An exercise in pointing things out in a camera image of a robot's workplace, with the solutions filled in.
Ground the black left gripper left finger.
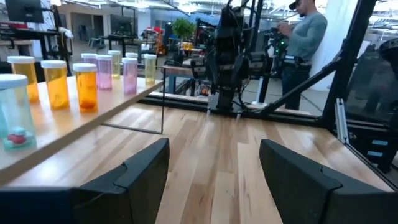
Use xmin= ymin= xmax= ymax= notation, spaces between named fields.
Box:
xmin=70 ymin=138 xmax=171 ymax=224

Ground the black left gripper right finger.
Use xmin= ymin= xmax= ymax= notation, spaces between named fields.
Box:
xmin=259 ymin=139 xmax=398 ymax=224

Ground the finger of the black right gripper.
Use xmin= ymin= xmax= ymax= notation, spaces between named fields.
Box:
xmin=231 ymin=54 xmax=247 ymax=87
xmin=205 ymin=53 xmax=219 ymax=85

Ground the orange medicine bottle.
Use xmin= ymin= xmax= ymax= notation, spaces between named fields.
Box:
xmin=72 ymin=63 xmax=99 ymax=114
xmin=40 ymin=59 xmax=70 ymax=111
xmin=7 ymin=55 xmax=40 ymax=103

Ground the teal medicine bottle with pills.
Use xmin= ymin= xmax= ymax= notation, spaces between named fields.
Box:
xmin=0 ymin=73 xmax=37 ymax=152

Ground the white stand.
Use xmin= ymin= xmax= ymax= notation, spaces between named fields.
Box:
xmin=251 ymin=76 xmax=266 ymax=106

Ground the green indoor tree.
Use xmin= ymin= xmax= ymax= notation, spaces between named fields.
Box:
xmin=171 ymin=17 xmax=197 ymax=43

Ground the person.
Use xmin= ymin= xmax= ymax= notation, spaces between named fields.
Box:
xmin=275 ymin=0 xmax=328 ymax=111

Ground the black computer monitor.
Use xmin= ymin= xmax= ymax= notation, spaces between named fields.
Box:
xmin=4 ymin=0 xmax=45 ymax=24

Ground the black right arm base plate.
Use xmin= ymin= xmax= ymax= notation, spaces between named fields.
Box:
xmin=206 ymin=92 xmax=244 ymax=121

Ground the silver bracket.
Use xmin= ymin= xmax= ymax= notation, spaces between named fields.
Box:
xmin=334 ymin=98 xmax=350 ymax=144

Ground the wooden shelf black metal frame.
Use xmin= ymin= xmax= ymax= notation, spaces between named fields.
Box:
xmin=0 ymin=63 xmax=166 ymax=187

